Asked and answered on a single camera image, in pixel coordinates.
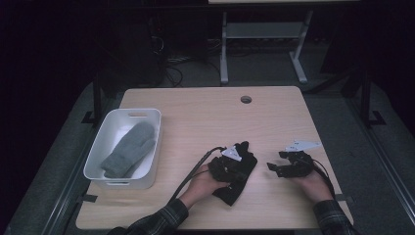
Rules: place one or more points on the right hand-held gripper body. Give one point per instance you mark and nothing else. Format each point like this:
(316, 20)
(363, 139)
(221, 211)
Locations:
(298, 164)

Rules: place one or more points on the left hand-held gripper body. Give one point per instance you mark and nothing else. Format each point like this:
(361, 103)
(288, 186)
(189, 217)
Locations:
(225, 168)

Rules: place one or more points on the grey knit mitten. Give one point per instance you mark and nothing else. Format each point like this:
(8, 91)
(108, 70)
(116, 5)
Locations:
(131, 173)
(132, 148)

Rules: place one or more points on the person's left hand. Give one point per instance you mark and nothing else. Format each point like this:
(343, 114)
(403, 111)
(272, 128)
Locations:
(200, 186)

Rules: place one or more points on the round grey table grommet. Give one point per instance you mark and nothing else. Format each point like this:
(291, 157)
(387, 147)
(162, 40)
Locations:
(246, 99)

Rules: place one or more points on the white plastic bin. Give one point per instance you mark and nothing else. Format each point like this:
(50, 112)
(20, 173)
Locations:
(107, 143)

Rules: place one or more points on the grey metal table frame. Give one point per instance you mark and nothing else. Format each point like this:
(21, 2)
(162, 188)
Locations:
(264, 31)

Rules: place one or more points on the person's right hand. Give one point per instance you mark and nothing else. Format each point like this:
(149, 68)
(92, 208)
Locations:
(314, 187)

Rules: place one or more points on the black metal post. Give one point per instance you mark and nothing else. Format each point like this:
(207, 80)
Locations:
(367, 98)
(97, 98)

